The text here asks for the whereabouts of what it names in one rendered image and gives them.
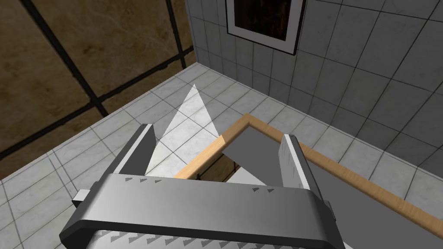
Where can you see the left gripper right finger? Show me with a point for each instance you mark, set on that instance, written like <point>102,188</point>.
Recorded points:
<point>293,162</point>

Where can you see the black framed wall picture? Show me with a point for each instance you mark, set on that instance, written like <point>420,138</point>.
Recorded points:
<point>264,19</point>

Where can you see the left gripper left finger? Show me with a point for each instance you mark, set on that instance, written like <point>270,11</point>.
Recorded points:
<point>136,150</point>

